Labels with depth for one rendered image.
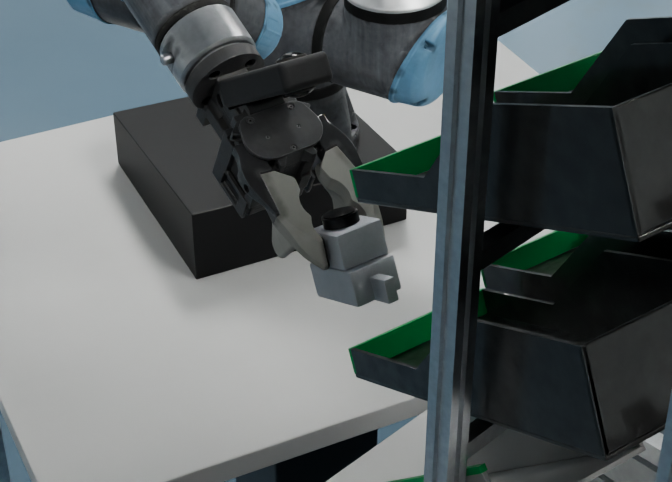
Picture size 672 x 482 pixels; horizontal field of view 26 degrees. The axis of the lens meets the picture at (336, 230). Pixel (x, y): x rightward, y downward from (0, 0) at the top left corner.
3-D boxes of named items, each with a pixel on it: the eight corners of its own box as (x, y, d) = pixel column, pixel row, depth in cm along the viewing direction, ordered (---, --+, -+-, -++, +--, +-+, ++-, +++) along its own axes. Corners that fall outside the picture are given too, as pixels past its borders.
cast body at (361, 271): (316, 297, 120) (296, 217, 118) (360, 278, 122) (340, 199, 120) (371, 312, 113) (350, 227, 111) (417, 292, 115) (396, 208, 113)
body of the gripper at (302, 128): (316, 196, 127) (248, 94, 131) (340, 139, 120) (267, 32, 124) (242, 226, 123) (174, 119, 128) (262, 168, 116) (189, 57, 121)
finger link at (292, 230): (315, 296, 119) (279, 204, 123) (333, 259, 115) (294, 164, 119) (280, 303, 118) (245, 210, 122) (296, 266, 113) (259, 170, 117)
